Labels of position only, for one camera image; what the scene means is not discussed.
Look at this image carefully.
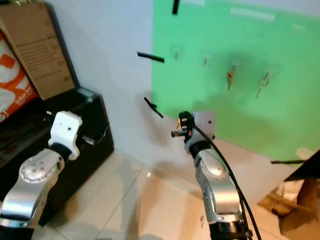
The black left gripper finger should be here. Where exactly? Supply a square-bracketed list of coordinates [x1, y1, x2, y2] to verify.
[94, 124, 112, 145]

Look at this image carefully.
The black cabinet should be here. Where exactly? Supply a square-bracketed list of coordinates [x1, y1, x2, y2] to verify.
[0, 86, 115, 227]

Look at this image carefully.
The red-headed key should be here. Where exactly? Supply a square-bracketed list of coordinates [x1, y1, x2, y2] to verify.
[226, 63, 238, 91]

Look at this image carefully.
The silver key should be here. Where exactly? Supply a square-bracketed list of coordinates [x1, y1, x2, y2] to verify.
[256, 71, 272, 100]

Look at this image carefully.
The orange and white bag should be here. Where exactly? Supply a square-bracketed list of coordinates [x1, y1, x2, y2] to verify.
[0, 34, 39, 122]

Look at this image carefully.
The tall brown cardboard box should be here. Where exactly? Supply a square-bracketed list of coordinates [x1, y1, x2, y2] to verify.
[0, 2, 77, 101]

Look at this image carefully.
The open brown cardboard box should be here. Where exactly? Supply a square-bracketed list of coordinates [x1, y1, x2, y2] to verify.
[257, 159, 320, 237]

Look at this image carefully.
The clear tape strip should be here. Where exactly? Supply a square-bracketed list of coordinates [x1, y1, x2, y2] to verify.
[229, 6, 276, 23]

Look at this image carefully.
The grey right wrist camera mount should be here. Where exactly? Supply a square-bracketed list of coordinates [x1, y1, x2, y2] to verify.
[184, 109, 217, 153]

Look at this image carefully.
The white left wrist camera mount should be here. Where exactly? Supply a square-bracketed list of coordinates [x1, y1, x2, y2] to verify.
[48, 110, 84, 161]

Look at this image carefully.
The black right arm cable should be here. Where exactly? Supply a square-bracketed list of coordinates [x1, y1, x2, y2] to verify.
[194, 124, 262, 240]

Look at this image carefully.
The green wall board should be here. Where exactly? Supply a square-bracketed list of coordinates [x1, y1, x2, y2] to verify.
[151, 0, 320, 162]

